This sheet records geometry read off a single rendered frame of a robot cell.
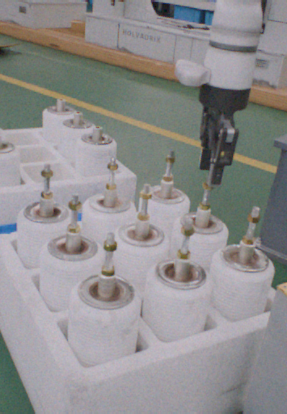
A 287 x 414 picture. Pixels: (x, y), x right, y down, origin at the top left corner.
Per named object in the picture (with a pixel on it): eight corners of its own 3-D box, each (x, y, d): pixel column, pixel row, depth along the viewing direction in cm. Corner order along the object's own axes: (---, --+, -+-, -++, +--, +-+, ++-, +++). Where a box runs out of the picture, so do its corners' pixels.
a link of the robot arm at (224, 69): (172, 73, 78) (178, 31, 75) (242, 78, 80) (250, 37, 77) (182, 86, 70) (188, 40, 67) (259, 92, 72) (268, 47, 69)
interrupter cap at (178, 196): (175, 187, 100) (176, 184, 99) (191, 204, 93) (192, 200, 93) (140, 189, 97) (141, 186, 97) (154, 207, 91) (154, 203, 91)
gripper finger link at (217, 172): (215, 151, 77) (209, 181, 79) (219, 158, 74) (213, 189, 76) (225, 152, 77) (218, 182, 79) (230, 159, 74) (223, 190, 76)
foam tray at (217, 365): (163, 274, 116) (173, 205, 108) (279, 396, 87) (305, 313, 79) (-7, 314, 98) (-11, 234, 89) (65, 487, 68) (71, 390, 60)
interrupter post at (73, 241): (62, 252, 74) (63, 233, 73) (66, 244, 76) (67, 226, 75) (78, 255, 74) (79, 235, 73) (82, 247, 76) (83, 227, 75)
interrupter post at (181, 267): (187, 272, 73) (191, 253, 72) (188, 281, 71) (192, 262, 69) (171, 270, 73) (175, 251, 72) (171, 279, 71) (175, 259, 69)
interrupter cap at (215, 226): (218, 240, 82) (219, 237, 82) (175, 230, 84) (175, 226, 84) (225, 221, 89) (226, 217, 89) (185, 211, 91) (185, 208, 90)
